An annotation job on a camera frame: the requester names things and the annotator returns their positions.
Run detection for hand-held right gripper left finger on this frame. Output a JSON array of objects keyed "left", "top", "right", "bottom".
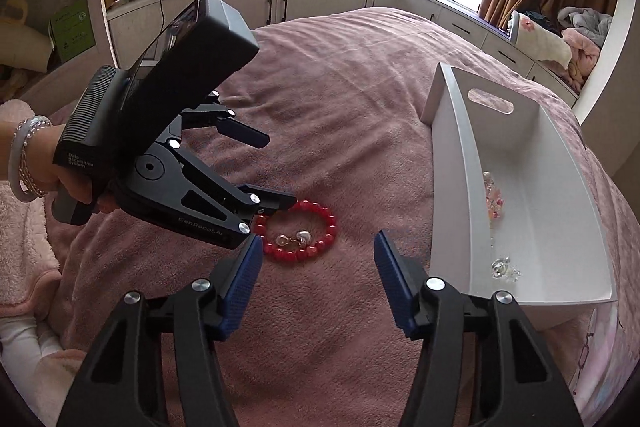
[{"left": 56, "top": 234, "right": 264, "bottom": 427}]

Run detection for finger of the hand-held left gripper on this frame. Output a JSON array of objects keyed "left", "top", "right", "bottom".
[
  {"left": 165, "top": 147, "right": 297, "bottom": 251},
  {"left": 177, "top": 91, "right": 271, "bottom": 148}
]

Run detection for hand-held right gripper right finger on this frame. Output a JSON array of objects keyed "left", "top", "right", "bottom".
[{"left": 374, "top": 229, "right": 586, "bottom": 427}]

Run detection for red bead bracelet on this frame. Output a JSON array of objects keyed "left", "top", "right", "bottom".
[{"left": 252, "top": 200, "right": 338, "bottom": 264}]

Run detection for pastel charm bracelet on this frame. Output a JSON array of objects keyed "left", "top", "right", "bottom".
[{"left": 481, "top": 171, "right": 524, "bottom": 284}]

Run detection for white storage box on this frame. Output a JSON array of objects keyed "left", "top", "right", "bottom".
[{"left": 420, "top": 62, "right": 618, "bottom": 338}]

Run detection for person's left hand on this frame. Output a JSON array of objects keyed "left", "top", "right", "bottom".
[{"left": 35, "top": 126, "right": 121, "bottom": 214}]

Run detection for green box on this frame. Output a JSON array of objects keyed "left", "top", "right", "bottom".
[{"left": 48, "top": 0, "right": 97, "bottom": 63}]

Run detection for white window seat cabinet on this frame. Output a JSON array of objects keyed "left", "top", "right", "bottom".
[{"left": 105, "top": 0, "right": 581, "bottom": 108}]

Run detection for beige plush pillow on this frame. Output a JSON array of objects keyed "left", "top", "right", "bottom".
[{"left": 0, "top": 0, "right": 54, "bottom": 74}]

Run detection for pink fluffy robe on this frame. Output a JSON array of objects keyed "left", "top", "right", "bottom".
[{"left": 0, "top": 181, "right": 64, "bottom": 324}]

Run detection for white jade bangle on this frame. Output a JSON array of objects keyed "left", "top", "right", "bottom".
[{"left": 9, "top": 116, "right": 53, "bottom": 204}]

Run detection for pink printed bedsheet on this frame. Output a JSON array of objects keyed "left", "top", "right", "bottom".
[{"left": 562, "top": 299, "right": 632, "bottom": 427}]

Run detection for white pants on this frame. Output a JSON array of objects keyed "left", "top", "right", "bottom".
[{"left": 0, "top": 316, "right": 67, "bottom": 390}]

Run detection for pink folded blanket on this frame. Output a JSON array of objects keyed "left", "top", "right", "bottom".
[{"left": 562, "top": 27, "right": 601, "bottom": 86}]

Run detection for dark cloth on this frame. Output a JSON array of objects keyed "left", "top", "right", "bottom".
[{"left": 525, "top": 9, "right": 562, "bottom": 34}]

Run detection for grey folded blanket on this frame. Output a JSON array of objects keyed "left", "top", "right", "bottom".
[{"left": 556, "top": 6, "right": 615, "bottom": 50}]

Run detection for silver bead wrist bracelet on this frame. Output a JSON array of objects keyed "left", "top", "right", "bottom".
[{"left": 20, "top": 119, "right": 54, "bottom": 199}]

